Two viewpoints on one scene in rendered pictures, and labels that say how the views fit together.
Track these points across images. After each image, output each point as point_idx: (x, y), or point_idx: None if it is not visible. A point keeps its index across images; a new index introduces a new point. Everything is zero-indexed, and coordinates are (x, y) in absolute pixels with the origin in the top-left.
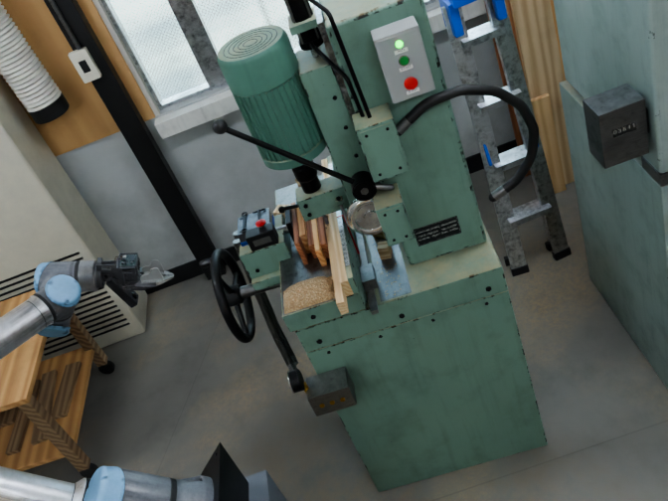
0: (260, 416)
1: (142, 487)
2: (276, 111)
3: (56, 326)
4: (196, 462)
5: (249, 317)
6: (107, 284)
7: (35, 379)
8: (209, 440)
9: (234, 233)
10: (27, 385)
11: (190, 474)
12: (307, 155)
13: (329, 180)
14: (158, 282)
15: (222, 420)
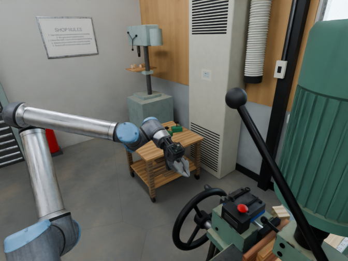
0: (204, 258)
1: (27, 257)
2: (332, 139)
3: (125, 145)
4: (170, 240)
5: (205, 236)
6: (163, 149)
7: (157, 158)
8: (182, 239)
9: (231, 191)
10: (152, 157)
11: (163, 241)
12: (325, 222)
13: (334, 255)
14: (178, 172)
15: (194, 239)
